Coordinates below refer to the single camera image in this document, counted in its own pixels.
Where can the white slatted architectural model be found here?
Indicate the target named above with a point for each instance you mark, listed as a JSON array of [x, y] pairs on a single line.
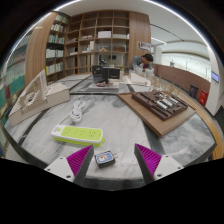
[[40, 100]]

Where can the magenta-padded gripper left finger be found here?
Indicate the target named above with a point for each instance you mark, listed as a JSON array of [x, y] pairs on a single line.
[[78, 163]]

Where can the curved wooden slatted bench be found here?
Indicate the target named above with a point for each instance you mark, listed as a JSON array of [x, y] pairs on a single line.
[[213, 130]]

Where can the black display boxes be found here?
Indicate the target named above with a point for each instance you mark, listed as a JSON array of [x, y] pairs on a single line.
[[100, 74]]

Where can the dark brown building model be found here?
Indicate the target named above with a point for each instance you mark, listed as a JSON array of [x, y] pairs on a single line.
[[160, 105]]

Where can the wooden shelf unit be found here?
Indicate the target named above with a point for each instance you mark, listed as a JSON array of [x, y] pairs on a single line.
[[100, 43]]

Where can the small black charger block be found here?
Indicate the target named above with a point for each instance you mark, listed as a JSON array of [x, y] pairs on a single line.
[[104, 159]]

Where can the dark bin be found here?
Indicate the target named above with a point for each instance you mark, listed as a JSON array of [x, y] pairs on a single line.
[[193, 91]]

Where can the green and white power strip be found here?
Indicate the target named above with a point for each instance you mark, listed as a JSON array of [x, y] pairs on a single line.
[[80, 134]]

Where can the person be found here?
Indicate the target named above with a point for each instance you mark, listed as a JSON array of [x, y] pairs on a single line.
[[138, 62]]

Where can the book-filled shelf unit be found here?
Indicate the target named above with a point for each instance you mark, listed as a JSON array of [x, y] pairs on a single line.
[[13, 83]]

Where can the red bin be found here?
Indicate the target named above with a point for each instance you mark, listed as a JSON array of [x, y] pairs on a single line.
[[203, 98]]

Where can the wall poster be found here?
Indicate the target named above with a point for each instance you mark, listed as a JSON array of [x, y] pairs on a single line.
[[144, 46]]

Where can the small white architectural models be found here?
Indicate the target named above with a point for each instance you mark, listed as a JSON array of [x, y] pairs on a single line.
[[140, 79]]

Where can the flat wooden base board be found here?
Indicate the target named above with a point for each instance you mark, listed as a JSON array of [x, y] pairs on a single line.
[[156, 123]]

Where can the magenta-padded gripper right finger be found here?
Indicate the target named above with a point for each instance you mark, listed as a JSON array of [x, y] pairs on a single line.
[[150, 163]]

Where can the wall screen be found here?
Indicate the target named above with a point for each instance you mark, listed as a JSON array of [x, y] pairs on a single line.
[[215, 76]]

